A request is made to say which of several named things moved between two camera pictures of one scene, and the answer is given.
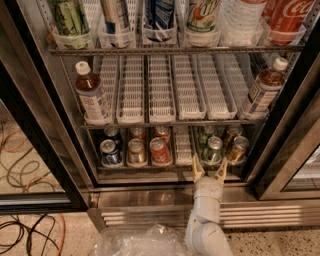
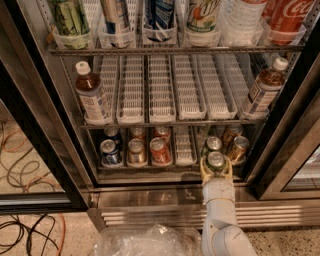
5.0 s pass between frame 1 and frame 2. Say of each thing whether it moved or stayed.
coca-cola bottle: stayed
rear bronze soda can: stayed
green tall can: stayed
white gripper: moved
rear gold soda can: stayed
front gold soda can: stayed
